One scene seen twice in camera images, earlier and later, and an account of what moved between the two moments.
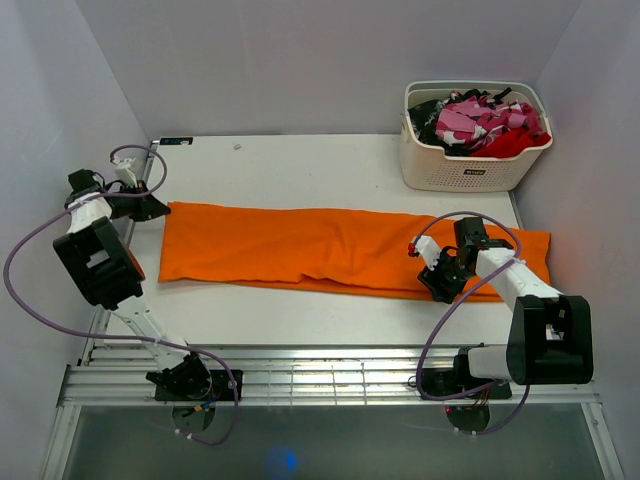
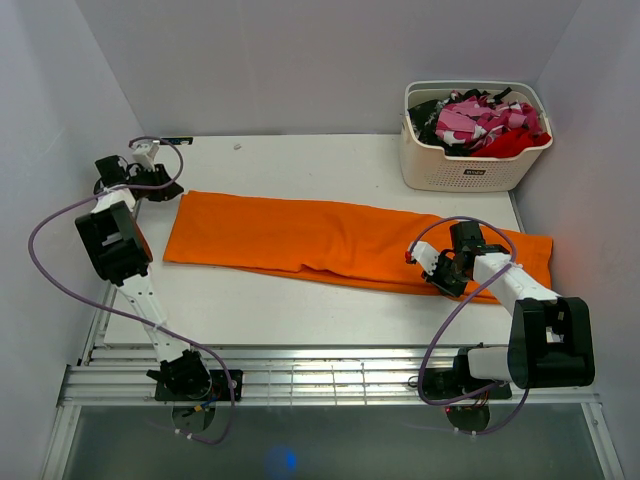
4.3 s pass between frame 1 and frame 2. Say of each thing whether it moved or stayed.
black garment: stayed
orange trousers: moved
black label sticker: stayed
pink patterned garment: stayed
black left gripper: moved
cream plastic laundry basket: stayed
